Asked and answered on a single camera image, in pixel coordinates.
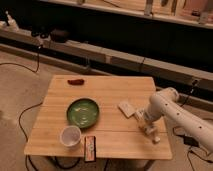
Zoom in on black floor cable left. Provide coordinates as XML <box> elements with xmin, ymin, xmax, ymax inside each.
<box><xmin>0</xmin><ymin>44</ymin><xmax>44</xmax><ymax>171</ymax></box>

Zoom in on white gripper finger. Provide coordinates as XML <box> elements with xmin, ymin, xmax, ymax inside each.
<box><xmin>143</xmin><ymin>125</ymin><xmax>155</xmax><ymax>135</ymax></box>

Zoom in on black floor cables right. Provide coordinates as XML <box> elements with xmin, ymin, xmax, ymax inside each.
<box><xmin>171</xmin><ymin>84</ymin><xmax>213</xmax><ymax>171</ymax></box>

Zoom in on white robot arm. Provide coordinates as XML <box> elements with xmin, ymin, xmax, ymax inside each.
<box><xmin>135</xmin><ymin>87</ymin><xmax>213</xmax><ymax>152</ymax></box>

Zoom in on green ceramic bowl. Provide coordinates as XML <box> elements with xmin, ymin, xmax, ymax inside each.
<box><xmin>66</xmin><ymin>98</ymin><xmax>100</xmax><ymax>129</ymax></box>

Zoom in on red sausage toy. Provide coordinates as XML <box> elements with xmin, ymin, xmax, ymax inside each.
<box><xmin>67</xmin><ymin>79</ymin><xmax>84</xmax><ymax>85</ymax></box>

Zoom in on white paper cup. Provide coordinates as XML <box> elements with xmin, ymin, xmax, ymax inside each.
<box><xmin>60</xmin><ymin>125</ymin><xmax>81</xmax><ymax>147</ymax></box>

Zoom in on clear plastic bottle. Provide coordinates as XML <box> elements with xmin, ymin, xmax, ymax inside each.
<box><xmin>145</xmin><ymin>124</ymin><xmax>160</xmax><ymax>144</ymax></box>

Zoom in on white spray bottle background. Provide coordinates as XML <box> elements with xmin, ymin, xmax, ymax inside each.
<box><xmin>5</xmin><ymin>11</ymin><xmax>19</xmax><ymax>31</ymax></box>

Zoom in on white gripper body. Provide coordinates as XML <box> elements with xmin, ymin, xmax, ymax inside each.
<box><xmin>134</xmin><ymin>109</ymin><xmax>154</xmax><ymax>130</ymax></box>

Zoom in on dark round object on ledge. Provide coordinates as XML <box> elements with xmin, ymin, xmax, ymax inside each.
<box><xmin>50</xmin><ymin>29</ymin><xmax>69</xmax><ymax>43</ymax></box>

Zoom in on wooden table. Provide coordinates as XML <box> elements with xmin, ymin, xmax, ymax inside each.
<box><xmin>24</xmin><ymin>75</ymin><xmax>172</xmax><ymax>160</ymax></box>

